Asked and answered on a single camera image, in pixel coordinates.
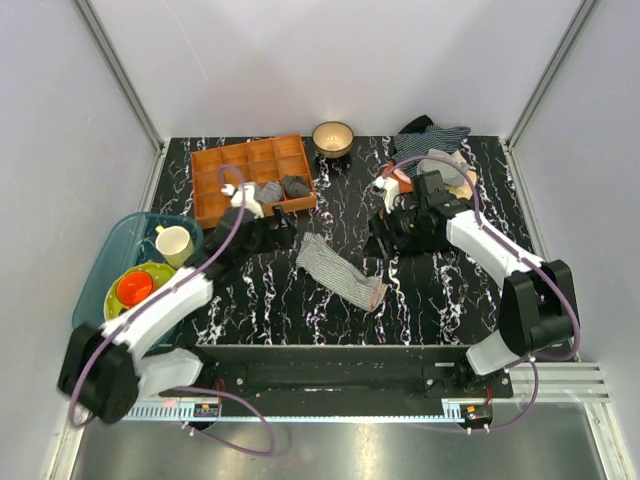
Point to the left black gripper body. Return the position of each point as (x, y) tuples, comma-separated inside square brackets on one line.
[(264, 238)]

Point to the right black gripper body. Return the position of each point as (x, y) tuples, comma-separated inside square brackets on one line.
[(400, 224)]

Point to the grey striped underwear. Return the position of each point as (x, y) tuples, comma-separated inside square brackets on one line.
[(338, 275)]

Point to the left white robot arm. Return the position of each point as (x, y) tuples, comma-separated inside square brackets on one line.
[(107, 369)]

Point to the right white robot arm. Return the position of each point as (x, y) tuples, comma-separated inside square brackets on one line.
[(537, 307)]

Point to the rolled striped underwear in tray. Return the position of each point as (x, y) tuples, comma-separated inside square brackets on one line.
[(270, 193)]

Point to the rolled dark grey underwear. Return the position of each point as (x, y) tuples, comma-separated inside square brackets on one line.
[(295, 186)]

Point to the orange garment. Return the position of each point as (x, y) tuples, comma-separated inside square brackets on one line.
[(404, 182)]

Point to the grey garment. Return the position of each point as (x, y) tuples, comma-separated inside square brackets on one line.
[(450, 166)]

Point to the beige garment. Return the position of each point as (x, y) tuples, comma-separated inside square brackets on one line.
[(464, 190)]

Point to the orange compartment tray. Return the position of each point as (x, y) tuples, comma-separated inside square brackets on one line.
[(259, 161)]

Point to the cream and green mug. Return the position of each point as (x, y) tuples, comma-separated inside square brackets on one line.
[(175, 245)]

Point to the navy striped garment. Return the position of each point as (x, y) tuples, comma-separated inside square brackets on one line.
[(449, 140)]

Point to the green dotted plate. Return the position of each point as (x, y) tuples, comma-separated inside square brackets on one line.
[(161, 273)]

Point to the beige ceramic bowl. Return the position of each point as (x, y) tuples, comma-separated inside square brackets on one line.
[(333, 139)]

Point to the teal plastic bin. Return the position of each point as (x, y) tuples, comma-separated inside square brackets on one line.
[(131, 242)]

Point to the orange cup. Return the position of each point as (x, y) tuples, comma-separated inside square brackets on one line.
[(133, 288)]

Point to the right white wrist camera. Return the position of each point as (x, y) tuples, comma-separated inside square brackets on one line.
[(389, 190)]

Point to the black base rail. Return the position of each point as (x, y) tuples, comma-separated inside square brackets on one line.
[(348, 383)]

